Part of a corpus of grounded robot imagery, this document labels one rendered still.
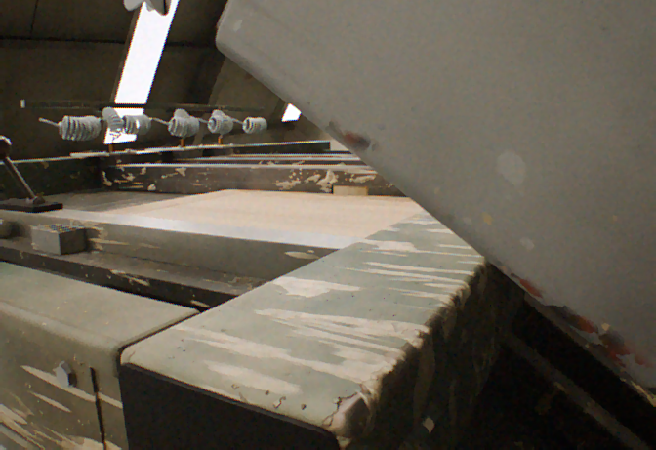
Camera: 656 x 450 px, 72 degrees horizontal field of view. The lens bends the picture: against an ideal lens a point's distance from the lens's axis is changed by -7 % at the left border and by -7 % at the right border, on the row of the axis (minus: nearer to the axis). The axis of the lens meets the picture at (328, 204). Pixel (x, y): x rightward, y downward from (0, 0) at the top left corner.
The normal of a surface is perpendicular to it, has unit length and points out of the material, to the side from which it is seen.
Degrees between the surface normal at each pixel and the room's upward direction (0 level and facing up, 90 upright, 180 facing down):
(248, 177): 90
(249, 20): 90
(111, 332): 54
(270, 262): 90
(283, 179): 90
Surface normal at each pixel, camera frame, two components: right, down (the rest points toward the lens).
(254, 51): -0.49, 0.14
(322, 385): -0.03, -0.99
